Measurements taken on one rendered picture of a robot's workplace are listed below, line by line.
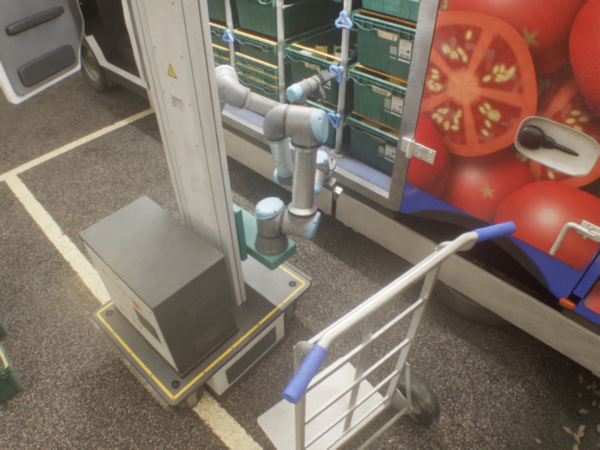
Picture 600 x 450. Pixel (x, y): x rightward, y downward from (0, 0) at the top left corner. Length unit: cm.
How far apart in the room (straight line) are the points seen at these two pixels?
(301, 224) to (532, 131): 92
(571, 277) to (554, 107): 72
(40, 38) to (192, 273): 333
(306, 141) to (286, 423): 132
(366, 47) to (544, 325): 156
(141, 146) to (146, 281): 257
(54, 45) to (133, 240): 309
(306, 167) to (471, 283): 109
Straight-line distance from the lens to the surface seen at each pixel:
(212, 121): 145
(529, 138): 170
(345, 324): 94
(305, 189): 159
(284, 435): 213
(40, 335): 279
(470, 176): 189
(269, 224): 171
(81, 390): 247
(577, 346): 224
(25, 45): 442
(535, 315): 219
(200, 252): 165
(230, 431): 216
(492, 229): 125
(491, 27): 167
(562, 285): 203
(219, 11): 295
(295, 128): 149
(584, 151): 172
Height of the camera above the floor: 201
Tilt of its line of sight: 43 degrees down
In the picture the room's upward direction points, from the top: straight up
